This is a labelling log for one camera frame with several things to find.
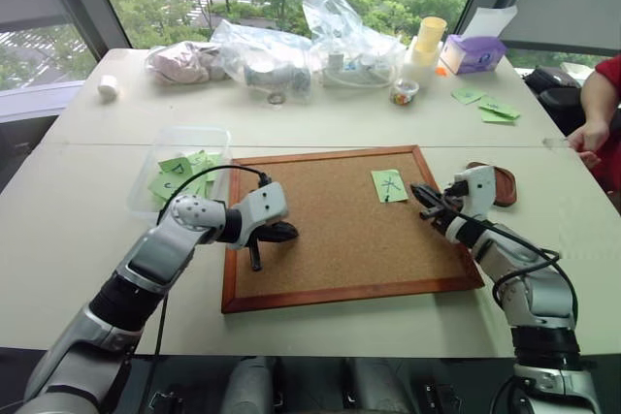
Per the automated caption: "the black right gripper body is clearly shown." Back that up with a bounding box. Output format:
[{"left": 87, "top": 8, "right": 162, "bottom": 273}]
[{"left": 429, "top": 181, "right": 468, "bottom": 237}]

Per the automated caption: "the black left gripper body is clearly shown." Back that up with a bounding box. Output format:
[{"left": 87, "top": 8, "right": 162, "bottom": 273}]
[{"left": 254, "top": 221, "right": 285, "bottom": 244}]

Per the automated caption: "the green note with black mark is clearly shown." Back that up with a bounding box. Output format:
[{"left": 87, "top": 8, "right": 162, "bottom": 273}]
[{"left": 370, "top": 168, "right": 410, "bottom": 205}]

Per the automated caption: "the brown oval tray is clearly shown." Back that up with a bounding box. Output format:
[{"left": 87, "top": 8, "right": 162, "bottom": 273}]
[{"left": 466, "top": 161, "right": 519, "bottom": 209}]

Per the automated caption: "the green sticky note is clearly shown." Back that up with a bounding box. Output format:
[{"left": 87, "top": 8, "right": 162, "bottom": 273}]
[
  {"left": 185, "top": 150, "right": 225, "bottom": 179},
  {"left": 450, "top": 86, "right": 487, "bottom": 107},
  {"left": 477, "top": 99, "right": 521, "bottom": 119},
  {"left": 479, "top": 111, "right": 517, "bottom": 125},
  {"left": 147, "top": 173, "right": 177, "bottom": 201},
  {"left": 156, "top": 155, "right": 194, "bottom": 177}
]

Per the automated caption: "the clear cup of coloured pushpins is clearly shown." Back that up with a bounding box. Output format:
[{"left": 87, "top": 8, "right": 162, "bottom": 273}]
[{"left": 388, "top": 78, "right": 421, "bottom": 108}]

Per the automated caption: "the clear plastic box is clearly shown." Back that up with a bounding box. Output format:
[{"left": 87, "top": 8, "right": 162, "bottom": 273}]
[{"left": 126, "top": 125, "right": 234, "bottom": 222}]

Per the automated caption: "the purple tissue box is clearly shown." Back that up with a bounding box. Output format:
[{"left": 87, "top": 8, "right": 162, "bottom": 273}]
[{"left": 439, "top": 34, "right": 508, "bottom": 77}]

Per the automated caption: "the bare person hand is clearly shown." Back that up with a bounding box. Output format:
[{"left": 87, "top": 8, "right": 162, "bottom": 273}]
[{"left": 567, "top": 118, "right": 611, "bottom": 169}]

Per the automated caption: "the wood framed cork board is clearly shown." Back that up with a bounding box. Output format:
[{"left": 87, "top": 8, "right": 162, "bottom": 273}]
[{"left": 220, "top": 143, "right": 487, "bottom": 315}]

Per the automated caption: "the white cup stack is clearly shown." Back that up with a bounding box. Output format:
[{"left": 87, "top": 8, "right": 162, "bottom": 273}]
[{"left": 402, "top": 37, "right": 441, "bottom": 89}]

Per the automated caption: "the grey rounded shape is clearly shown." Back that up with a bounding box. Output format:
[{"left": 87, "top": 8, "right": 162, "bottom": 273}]
[{"left": 226, "top": 355, "right": 274, "bottom": 414}]

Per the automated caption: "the black chair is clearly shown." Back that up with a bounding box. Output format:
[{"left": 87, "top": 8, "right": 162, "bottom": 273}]
[{"left": 523, "top": 65, "right": 585, "bottom": 137}]

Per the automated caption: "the grey cylinder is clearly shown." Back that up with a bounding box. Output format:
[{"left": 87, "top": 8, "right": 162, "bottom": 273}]
[{"left": 243, "top": 62, "right": 312, "bottom": 94}]

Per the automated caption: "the yellow cup stack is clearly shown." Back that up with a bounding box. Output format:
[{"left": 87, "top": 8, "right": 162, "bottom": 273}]
[{"left": 410, "top": 16, "right": 448, "bottom": 54}]

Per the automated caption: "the tall clear plastic bag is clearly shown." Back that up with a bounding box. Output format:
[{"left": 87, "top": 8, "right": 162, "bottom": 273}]
[{"left": 302, "top": 0, "right": 408, "bottom": 91}]

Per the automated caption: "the white tissue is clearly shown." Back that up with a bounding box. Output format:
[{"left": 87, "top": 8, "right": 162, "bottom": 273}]
[{"left": 469, "top": 4, "right": 520, "bottom": 41}]

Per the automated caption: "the bag of pink cloth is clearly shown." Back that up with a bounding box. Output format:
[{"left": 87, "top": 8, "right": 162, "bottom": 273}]
[{"left": 145, "top": 41, "right": 225, "bottom": 86}]

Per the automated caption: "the red sleeved person arm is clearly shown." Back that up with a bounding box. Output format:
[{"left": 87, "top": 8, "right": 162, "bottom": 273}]
[{"left": 579, "top": 51, "right": 621, "bottom": 195}]

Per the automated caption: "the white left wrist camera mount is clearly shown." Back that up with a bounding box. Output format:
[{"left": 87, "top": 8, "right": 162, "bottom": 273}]
[{"left": 226, "top": 181, "right": 290, "bottom": 251}]

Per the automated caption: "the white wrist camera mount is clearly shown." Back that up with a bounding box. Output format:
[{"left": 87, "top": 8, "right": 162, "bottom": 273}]
[
  {"left": 226, "top": 181, "right": 290, "bottom": 251},
  {"left": 441, "top": 164, "right": 500, "bottom": 240}
]

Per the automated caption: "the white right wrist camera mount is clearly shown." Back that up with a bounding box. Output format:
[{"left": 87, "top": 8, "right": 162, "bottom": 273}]
[{"left": 441, "top": 164, "right": 500, "bottom": 240}]

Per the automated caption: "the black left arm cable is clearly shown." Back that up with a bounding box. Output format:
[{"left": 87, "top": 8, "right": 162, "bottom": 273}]
[{"left": 153, "top": 164, "right": 272, "bottom": 358}]

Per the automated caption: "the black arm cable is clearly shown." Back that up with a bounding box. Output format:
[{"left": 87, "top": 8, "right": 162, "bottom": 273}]
[
  {"left": 153, "top": 164, "right": 272, "bottom": 358},
  {"left": 450, "top": 209, "right": 581, "bottom": 334}
]

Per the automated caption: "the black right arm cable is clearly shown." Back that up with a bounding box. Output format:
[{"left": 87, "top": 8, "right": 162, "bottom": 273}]
[{"left": 450, "top": 209, "right": 581, "bottom": 334}]

